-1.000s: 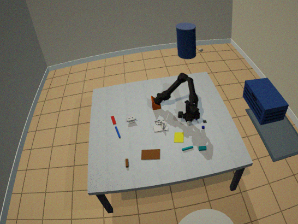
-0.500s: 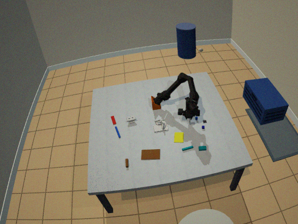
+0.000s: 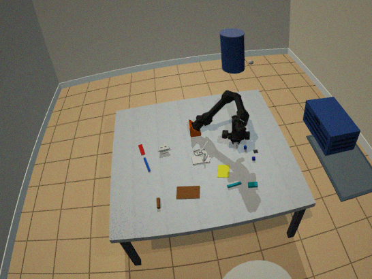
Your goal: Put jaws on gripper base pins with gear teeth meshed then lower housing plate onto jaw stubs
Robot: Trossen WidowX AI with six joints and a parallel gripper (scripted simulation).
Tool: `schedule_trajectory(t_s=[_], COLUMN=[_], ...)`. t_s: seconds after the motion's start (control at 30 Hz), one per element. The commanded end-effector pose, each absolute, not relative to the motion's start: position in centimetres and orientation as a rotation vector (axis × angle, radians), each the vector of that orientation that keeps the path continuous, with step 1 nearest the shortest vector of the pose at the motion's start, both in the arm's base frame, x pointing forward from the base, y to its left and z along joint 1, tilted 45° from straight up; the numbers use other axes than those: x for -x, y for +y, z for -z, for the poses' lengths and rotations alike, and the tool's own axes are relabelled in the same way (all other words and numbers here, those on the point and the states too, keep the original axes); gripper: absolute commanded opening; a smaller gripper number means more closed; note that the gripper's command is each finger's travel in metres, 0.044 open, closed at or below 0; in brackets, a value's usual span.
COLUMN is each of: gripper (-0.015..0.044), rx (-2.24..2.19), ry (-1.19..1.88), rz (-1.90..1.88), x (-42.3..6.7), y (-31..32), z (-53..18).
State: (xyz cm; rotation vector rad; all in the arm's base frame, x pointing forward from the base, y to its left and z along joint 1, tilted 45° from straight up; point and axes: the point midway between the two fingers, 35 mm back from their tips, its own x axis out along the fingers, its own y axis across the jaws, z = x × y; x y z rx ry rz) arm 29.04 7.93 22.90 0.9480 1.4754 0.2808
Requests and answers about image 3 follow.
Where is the yellow square plate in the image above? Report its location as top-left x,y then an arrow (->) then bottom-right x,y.
217,165 -> 230,178

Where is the teal rectangular block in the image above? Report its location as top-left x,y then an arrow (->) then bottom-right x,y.
248,182 -> 258,188

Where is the red flat bar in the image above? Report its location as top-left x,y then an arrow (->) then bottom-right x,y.
138,144 -> 145,155

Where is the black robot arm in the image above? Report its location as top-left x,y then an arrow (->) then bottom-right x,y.
191,90 -> 249,142

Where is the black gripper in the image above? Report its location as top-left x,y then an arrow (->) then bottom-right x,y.
222,128 -> 250,144

